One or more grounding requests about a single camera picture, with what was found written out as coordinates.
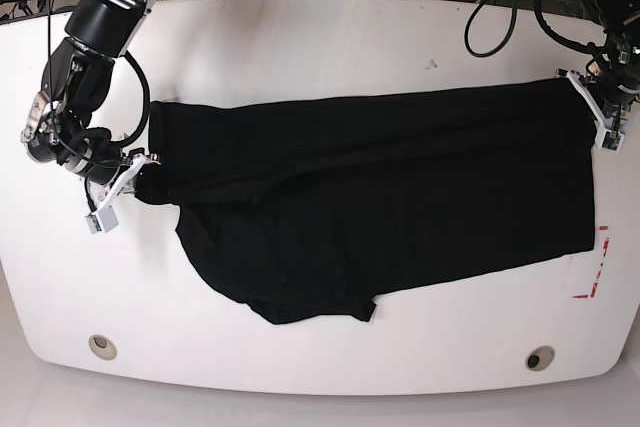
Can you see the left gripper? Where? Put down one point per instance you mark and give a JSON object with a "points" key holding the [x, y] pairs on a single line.
{"points": [[608, 96]]}

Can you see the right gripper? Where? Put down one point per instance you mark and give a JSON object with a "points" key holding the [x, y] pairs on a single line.
{"points": [[109, 170]]}

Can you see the black T-shirt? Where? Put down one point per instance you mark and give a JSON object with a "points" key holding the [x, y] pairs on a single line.
{"points": [[299, 209]]}

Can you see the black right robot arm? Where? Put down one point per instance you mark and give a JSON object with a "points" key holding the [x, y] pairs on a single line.
{"points": [[75, 83]]}

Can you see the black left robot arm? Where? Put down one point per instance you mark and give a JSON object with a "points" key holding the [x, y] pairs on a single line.
{"points": [[614, 66]]}

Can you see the red tape rectangle marking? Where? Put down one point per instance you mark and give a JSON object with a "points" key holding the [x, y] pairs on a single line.
{"points": [[589, 266]]}

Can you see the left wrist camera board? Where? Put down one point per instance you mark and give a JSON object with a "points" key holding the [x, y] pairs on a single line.
{"points": [[609, 140]]}

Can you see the left table cable grommet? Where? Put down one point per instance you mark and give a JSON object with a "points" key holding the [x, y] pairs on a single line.
{"points": [[102, 347]]}

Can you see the table cable grommet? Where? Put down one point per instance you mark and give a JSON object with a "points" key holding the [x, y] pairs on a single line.
{"points": [[540, 358], [102, 347]]}

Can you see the right table cable grommet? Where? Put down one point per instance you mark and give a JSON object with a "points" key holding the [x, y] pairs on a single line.
{"points": [[540, 358]]}

